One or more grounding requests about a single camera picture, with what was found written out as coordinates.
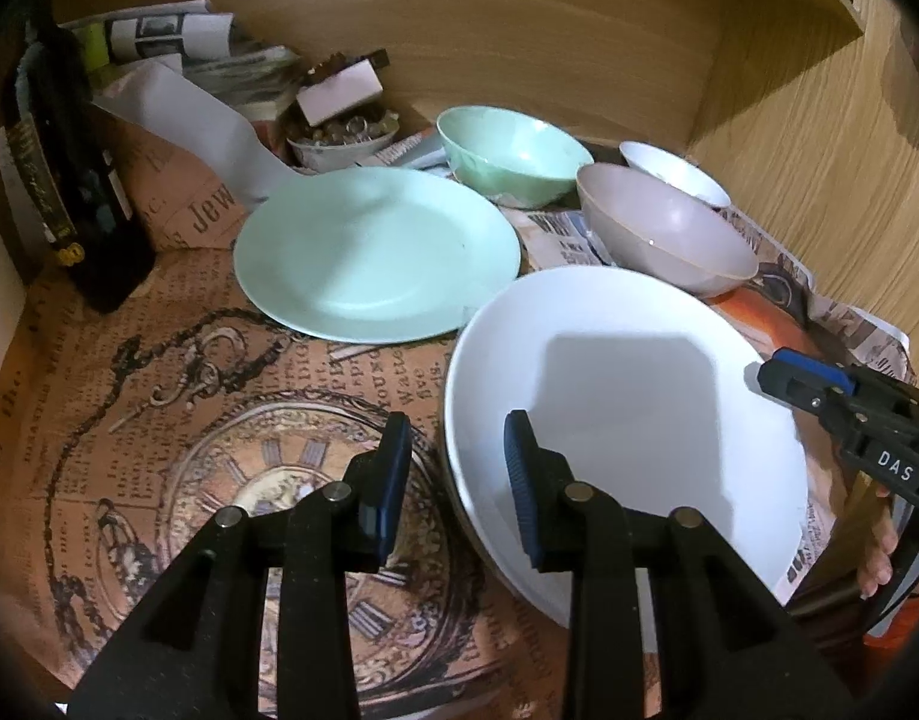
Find stack of newspapers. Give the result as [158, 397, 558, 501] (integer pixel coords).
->
[64, 0, 305, 122]

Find white plate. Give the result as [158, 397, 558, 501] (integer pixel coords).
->
[445, 265, 807, 624]

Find person's right hand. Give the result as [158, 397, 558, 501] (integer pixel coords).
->
[857, 484, 919, 600]

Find mint green plate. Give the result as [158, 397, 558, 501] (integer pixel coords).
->
[233, 167, 521, 344]

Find white paper strip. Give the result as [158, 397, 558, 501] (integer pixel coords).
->
[94, 62, 299, 208]

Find small bowl of beads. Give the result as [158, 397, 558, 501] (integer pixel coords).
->
[287, 110, 400, 172]

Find small white bowl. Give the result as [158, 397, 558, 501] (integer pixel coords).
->
[617, 142, 731, 210]

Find small white box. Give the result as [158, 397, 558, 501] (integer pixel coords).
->
[297, 60, 383, 127]

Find mint green bowl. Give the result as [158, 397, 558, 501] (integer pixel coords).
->
[435, 106, 593, 210]

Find pale pink bowl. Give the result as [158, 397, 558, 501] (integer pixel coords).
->
[575, 163, 759, 298]

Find dark wine bottle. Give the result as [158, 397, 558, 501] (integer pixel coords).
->
[1, 5, 155, 314]

